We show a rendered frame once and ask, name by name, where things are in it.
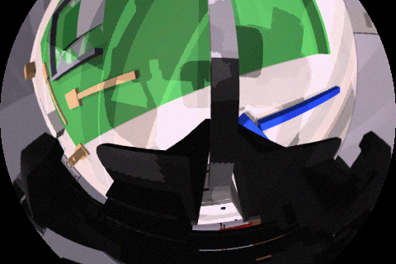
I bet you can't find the brown block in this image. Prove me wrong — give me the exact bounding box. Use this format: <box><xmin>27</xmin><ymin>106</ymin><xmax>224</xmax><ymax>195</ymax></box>
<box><xmin>24</xmin><ymin>62</ymin><xmax>36</xmax><ymax>80</ymax></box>

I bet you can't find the green putting mat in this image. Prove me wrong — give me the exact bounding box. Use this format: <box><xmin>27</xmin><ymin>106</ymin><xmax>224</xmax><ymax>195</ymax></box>
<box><xmin>40</xmin><ymin>0</ymin><xmax>318</xmax><ymax>147</ymax></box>

